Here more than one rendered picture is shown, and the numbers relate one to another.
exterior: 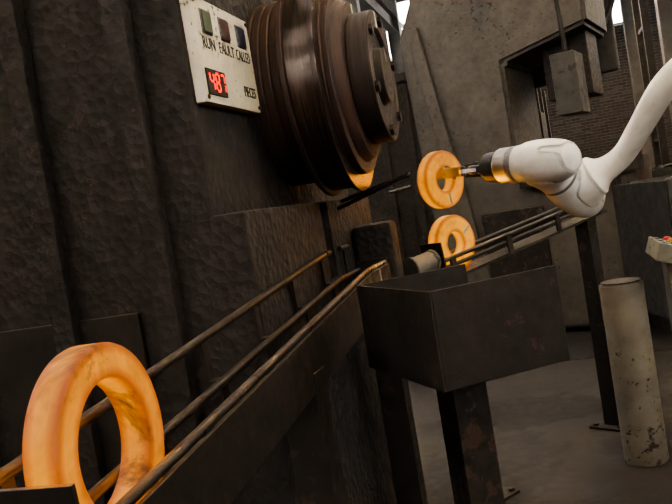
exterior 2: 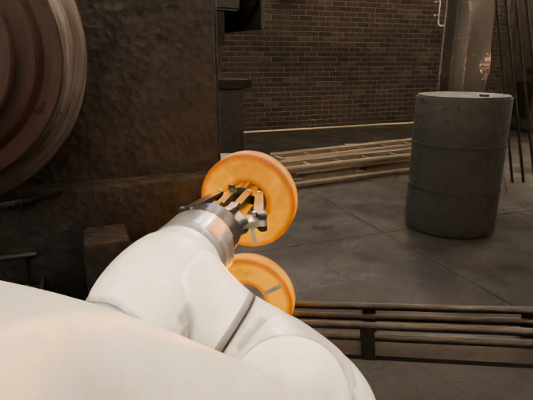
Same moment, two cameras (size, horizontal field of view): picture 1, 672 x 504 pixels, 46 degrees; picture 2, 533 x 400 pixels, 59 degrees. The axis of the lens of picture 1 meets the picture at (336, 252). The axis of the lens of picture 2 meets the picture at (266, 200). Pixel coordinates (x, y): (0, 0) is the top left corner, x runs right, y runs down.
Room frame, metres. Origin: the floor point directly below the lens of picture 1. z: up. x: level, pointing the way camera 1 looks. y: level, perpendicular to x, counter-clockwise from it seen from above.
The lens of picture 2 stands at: (1.74, -0.92, 1.10)
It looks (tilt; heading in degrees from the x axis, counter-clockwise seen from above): 17 degrees down; 53
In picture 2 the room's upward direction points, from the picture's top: straight up
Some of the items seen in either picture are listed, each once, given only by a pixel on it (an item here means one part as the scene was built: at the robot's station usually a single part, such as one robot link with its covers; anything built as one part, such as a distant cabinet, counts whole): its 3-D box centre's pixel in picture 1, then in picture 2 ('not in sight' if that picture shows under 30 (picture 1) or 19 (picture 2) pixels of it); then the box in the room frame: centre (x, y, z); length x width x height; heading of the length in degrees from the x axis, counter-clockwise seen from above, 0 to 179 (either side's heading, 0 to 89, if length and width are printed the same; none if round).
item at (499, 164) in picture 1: (509, 165); (193, 251); (1.97, -0.46, 0.89); 0.09 x 0.06 x 0.09; 130
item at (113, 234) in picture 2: (379, 270); (111, 291); (1.98, -0.10, 0.68); 0.11 x 0.08 x 0.24; 75
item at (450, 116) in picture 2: not in sight; (455, 161); (4.58, 0.80, 0.45); 0.59 x 0.59 x 0.89
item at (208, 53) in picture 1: (223, 59); not in sight; (1.45, 0.14, 1.15); 0.26 x 0.02 x 0.18; 165
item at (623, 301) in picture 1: (633, 370); not in sight; (2.22, -0.78, 0.26); 0.12 x 0.12 x 0.52
